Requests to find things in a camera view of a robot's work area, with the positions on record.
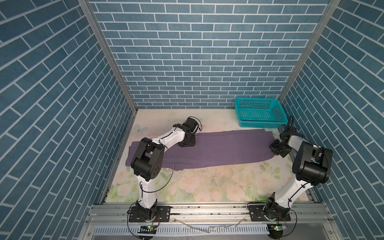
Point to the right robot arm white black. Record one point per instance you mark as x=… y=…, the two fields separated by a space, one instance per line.
x=311 y=167

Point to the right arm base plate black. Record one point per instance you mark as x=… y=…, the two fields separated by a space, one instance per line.
x=262 y=213

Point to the left corner aluminium post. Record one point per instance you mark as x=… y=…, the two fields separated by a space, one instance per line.
x=93 y=22

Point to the right corner aluminium post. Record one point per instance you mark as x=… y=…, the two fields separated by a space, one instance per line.
x=318 y=30

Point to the purple trousers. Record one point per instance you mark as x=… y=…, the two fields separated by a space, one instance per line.
x=220 y=149

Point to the white slotted cable duct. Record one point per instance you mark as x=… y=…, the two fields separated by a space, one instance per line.
x=180 y=230

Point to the aluminium front rail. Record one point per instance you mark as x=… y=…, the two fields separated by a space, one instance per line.
x=211 y=213

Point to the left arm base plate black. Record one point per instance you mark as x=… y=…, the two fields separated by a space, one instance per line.
x=138 y=214

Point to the teal plastic basket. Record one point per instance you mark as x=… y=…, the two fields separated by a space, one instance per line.
x=260 y=113

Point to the corner aluminium post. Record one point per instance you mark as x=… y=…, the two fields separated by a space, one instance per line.
x=93 y=22
x=318 y=30

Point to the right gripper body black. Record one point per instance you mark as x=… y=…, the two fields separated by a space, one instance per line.
x=278 y=149

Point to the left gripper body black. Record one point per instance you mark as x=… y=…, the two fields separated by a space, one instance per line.
x=190 y=142

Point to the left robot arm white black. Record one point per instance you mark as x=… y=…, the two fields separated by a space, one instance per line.
x=148 y=160

